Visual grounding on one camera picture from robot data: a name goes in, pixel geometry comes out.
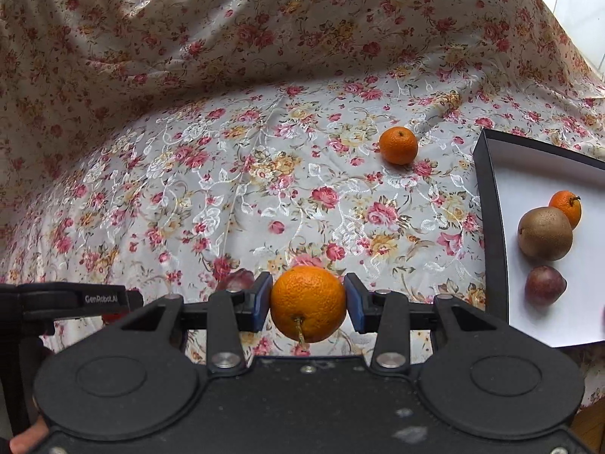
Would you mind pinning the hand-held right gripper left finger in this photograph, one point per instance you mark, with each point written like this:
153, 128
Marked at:
262, 302

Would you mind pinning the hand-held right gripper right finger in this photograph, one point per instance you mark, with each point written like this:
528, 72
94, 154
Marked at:
354, 302

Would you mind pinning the brown kiwi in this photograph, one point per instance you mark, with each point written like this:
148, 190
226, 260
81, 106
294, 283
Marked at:
544, 234

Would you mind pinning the orange tangerine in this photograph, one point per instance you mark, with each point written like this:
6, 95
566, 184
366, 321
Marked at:
565, 207
398, 145
307, 300

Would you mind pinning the person's left hand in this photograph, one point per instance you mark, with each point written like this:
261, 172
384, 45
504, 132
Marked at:
28, 437

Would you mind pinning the black box with white inside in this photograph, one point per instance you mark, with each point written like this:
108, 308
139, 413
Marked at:
520, 179

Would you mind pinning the dark red passion fruit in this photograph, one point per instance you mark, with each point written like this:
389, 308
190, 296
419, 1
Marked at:
545, 286
236, 280

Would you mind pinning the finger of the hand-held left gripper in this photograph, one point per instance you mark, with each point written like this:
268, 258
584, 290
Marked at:
134, 300

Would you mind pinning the floral printed cloth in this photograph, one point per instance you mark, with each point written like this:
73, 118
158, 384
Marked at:
189, 104

